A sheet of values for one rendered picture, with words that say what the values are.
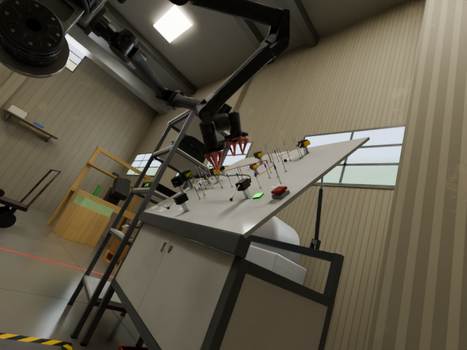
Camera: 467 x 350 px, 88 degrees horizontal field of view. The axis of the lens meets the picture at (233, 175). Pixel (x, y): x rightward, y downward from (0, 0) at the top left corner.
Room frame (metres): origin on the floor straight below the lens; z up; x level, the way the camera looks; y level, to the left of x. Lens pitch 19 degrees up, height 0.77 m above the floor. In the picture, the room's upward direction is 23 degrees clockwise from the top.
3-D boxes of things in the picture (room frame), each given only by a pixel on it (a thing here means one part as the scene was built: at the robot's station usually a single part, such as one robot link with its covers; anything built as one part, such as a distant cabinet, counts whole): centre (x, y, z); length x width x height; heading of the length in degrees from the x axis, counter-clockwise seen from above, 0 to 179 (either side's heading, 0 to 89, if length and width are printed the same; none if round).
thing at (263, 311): (1.51, -0.09, 0.60); 1.17 x 0.58 x 0.40; 31
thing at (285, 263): (3.16, -0.81, 0.76); 0.77 x 0.69 x 1.52; 40
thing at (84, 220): (6.39, 2.56, 1.10); 1.73 x 1.52 x 2.20; 130
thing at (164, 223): (1.34, 0.18, 0.83); 1.18 x 0.06 x 0.06; 31
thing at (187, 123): (2.25, 0.49, 0.92); 0.61 x 0.51 x 1.85; 31
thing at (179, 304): (1.12, 0.02, 0.60); 0.55 x 0.03 x 0.39; 31
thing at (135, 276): (1.59, 0.31, 0.60); 0.55 x 0.02 x 0.39; 31
